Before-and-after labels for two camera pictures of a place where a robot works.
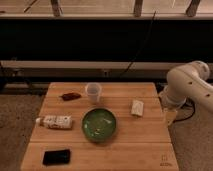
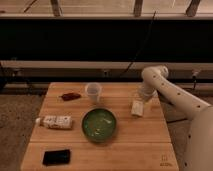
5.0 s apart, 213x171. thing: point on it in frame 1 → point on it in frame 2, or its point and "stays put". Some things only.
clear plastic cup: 93,91 stays put
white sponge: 137,107 stays put
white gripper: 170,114 → 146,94
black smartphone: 56,157 stays put
